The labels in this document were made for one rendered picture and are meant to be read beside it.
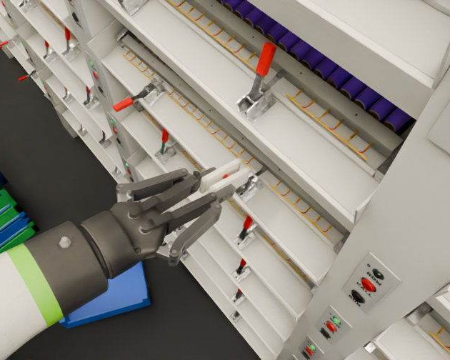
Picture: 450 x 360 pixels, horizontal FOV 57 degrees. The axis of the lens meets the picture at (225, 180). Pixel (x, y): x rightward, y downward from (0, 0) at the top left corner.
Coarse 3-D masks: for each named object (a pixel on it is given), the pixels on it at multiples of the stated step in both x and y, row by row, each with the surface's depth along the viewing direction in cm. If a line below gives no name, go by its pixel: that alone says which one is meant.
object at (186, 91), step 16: (128, 48) 82; (144, 48) 79; (160, 64) 76; (176, 80) 74; (192, 96) 72; (192, 112) 72; (208, 112) 70; (224, 128) 68; (224, 144) 69; (240, 144) 68; (288, 176) 63; (288, 192) 63; (304, 192) 61; (320, 208) 60; (336, 224) 58
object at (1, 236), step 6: (24, 216) 155; (18, 222) 154; (24, 222) 156; (6, 228) 151; (12, 228) 153; (18, 228) 156; (0, 234) 151; (6, 234) 153; (12, 234) 156; (0, 240) 152
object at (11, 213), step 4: (12, 204) 146; (16, 204) 148; (12, 208) 147; (16, 208) 149; (20, 208) 150; (4, 212) 146; (8, 212) 147; (12, 212) 149; (16, 212) 150; (20, 212) 152; (0, 216) 145; (4, 216) 147; (8, 216) 148; (12, 216) 150; (0, 220) 146; (4, 220) 148; (8, 220) 149; (0, 224) 148
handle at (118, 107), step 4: (144, 88) 74; (144, 92) 75; (148, 92) 75; (136, 96) 74; (140, 96) 74; (124, 100) 73; (128, 100) 74; (132, 100) 74; (136, 100) 74; (116, 104) 73; (120, 104) 73; (124, 104) 73; (128, 104) 73; (116, 108) 72; (120, 108) 73; (124, 108) 73
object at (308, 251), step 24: (120, 24) 81; (96, 48) 81; (120, 48) 83; (120, 72) 81; (144, 72) 80; (168, 96) 76; (168, 120) 74; (192, 120) 73; (192, 144) 71; (216, 144) 70; (216, 168) 69; (240, 168) 68; (264, 192) 65; (264, 216) 64; (288, 216) 63; (312, 216) 62; (288, 240) 62; (312, 240) 61; (336, 240) 60; (312, 264) 60
